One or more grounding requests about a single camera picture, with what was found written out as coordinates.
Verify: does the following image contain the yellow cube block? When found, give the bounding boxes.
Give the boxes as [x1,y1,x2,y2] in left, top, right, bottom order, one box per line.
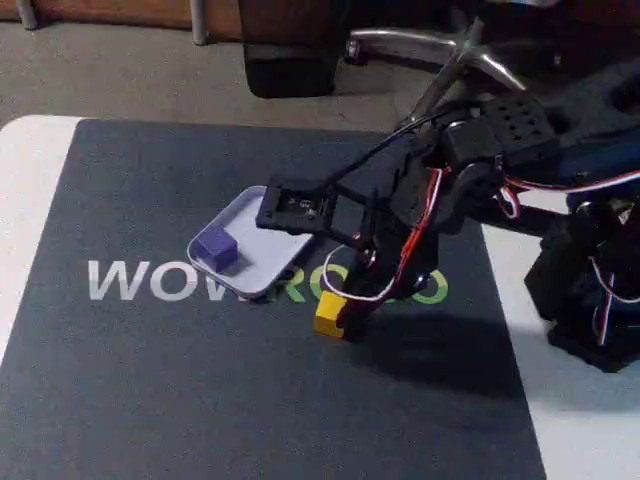
[313,291,351,339]

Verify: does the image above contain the white rounded rectangular tray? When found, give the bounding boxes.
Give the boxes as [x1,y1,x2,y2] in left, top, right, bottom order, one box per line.
[186,184,321,300]

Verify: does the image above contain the purple cube block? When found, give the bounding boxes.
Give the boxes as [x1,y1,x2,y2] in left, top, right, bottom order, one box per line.
[193,223,239,274]

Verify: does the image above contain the chrome office chair base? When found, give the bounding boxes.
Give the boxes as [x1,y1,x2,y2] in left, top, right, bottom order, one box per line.
[344,14,529,134]

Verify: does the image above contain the dark brown black box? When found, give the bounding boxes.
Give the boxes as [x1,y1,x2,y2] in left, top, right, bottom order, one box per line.
[238,0,337,99]

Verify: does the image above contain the dark mat with WOWROBO print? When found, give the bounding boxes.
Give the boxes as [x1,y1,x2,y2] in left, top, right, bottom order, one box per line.
[0,118,549,480]

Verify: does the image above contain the grey metal leg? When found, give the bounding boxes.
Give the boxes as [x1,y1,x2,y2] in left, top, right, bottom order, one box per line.
[18,0,39,30]
[191,0,210,46]

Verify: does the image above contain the brown wooden board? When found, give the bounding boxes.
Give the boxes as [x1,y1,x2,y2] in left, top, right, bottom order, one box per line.
[0,0,241,44]

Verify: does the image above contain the red white servo cable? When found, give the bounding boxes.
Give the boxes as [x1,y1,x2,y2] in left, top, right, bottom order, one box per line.
[397,167,449,284]
[589,254,640,346]
[494,169,640,221]

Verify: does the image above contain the white cable loop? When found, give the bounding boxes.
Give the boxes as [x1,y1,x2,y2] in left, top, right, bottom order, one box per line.
[322,243,397,302]

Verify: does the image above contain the thin black camera cable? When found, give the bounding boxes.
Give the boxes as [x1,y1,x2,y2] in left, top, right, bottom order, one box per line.
[299,112,441,196]

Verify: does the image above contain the black square camera box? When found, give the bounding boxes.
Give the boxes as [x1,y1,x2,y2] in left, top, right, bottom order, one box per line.
[255,173,339,237]

